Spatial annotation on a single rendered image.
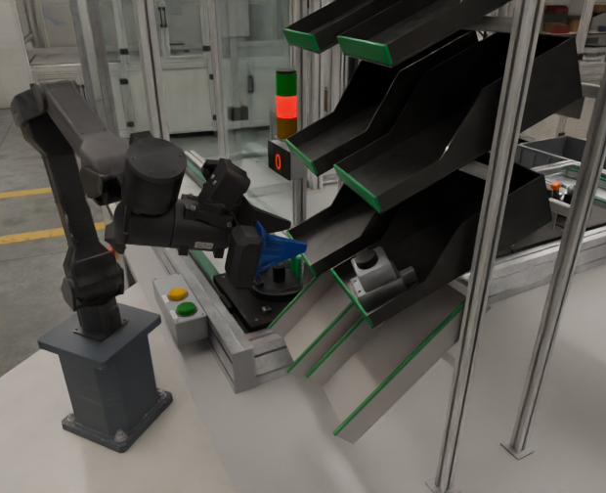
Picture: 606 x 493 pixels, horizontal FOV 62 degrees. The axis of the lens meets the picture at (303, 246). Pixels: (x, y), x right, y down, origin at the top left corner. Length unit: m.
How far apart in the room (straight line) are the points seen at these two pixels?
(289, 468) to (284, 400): 0.16
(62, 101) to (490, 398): 0.90
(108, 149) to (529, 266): 1.12
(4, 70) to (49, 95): 8.34
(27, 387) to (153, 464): 0.36
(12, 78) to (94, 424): 8.27
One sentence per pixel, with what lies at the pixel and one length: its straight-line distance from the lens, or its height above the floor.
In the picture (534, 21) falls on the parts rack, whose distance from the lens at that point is 0.60.
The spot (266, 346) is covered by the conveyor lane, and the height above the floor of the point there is 0.95.
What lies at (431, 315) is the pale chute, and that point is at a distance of 0.79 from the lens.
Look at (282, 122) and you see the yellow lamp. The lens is 1.24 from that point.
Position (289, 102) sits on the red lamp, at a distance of 1.22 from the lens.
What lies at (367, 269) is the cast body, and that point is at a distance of 0.65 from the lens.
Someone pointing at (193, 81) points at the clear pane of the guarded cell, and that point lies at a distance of 2.36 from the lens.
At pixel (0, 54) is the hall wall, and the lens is 9.05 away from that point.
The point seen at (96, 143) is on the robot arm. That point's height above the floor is 1.42.
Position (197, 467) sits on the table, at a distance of 0.95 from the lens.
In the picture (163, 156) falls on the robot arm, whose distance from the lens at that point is 0.52.
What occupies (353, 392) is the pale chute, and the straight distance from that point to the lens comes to 0.82.
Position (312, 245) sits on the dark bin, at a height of 1.20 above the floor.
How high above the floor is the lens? 1.57
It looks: 27 degrees down
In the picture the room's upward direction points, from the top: straight up
